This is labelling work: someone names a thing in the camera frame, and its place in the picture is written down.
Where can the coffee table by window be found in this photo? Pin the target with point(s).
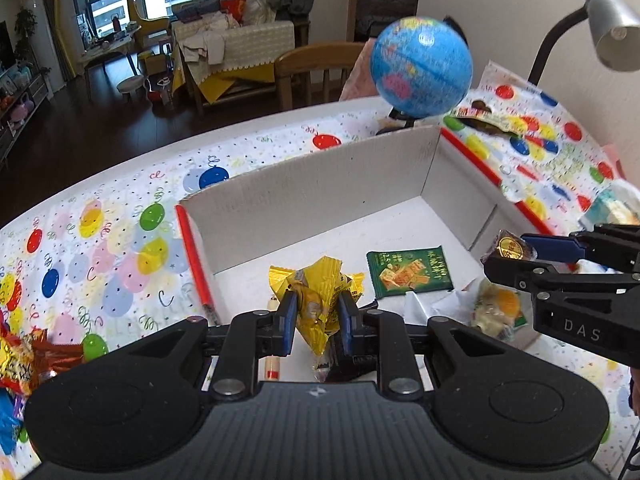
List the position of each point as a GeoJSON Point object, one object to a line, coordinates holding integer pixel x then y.
{"type": "Point", "coordinates": [118, 48]}

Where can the small round stool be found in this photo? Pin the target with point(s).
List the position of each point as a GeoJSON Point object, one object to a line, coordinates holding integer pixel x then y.
{"type": "Point", "coordinates": [131, 86]}

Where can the green cracker packet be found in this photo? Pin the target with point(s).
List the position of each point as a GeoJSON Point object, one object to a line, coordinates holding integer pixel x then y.
{"type": "Point", "coordinates": [413, 270]}

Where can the clear wrapped pastry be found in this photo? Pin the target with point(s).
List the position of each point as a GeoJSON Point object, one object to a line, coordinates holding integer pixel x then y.
{"type": "Point", "coordinates": [498, 312]}

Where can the yellow foil snack packet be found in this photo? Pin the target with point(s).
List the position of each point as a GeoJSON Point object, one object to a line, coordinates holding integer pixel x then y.
{"type": "Point", "coordinates": [317, 288]}

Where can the wooden chair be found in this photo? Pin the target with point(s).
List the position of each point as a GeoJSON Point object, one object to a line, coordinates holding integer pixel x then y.
{"type": "Point", "coordinates": [333, 60]}

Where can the balloon pattern tablecloth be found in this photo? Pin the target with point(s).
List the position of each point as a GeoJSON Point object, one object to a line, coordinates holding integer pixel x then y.
{"type": "Point", "coordinates": [103, 261]}

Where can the blue globe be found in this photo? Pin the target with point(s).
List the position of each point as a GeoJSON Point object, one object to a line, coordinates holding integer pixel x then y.
{"type": "Point", "coordinates": [422, 67]}

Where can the dark tv console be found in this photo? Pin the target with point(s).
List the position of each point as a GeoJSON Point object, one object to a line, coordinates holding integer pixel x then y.
{"type": "Point", "coordinates": [18, 108]}

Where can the person's right hand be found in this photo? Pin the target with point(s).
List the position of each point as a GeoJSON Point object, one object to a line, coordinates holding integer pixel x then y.
{"type": "Point", "coordinates": [635, 390]}

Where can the sofa with cream cover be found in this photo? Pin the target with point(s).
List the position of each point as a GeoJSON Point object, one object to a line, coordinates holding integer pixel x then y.
{"type": "Point", "coordinates": [220, 44]}

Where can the red yellow chip bag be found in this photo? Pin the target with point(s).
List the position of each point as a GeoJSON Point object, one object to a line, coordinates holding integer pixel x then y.
{"type": "Point", "coordinates": [28, 361]}

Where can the blue snack packet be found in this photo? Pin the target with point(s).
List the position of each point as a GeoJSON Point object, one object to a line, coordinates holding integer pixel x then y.
{"type": "Point", "coordinates": [11, 420]}

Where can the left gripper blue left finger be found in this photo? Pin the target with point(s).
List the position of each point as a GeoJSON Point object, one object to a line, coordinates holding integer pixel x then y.
{"type": "Point", "coordinates": [240, 345]}

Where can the white tissue wrapper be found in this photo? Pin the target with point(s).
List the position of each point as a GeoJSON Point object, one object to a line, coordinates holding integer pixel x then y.
{"type": "Point", "coordinates": [459, 305]}

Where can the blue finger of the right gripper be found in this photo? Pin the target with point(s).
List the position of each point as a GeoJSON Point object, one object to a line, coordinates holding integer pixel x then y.
{"type": "Point", "coordinates": [563, 249]}

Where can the dark brown round-label cake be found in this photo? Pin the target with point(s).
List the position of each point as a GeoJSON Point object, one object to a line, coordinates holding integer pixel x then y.
{"type": "Point", "coordinates": [509, 246]}

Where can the red white cardboard box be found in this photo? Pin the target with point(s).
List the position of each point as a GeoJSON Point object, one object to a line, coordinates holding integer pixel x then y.
{"type": "Point", "coordinates": [403, 190]}

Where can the grey desk lamp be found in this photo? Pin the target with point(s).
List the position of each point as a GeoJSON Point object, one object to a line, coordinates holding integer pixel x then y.
{"type": "Point", "coordinates": [614, 30]}

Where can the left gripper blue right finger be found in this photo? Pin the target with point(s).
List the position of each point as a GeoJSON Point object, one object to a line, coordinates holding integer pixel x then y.
{"type": "Point", "coordinates": [381, 334]}

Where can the pink cloth on chair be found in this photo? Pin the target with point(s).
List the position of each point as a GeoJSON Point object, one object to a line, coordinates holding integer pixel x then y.
{"type": "Point", "coordinates": [359, 83]}

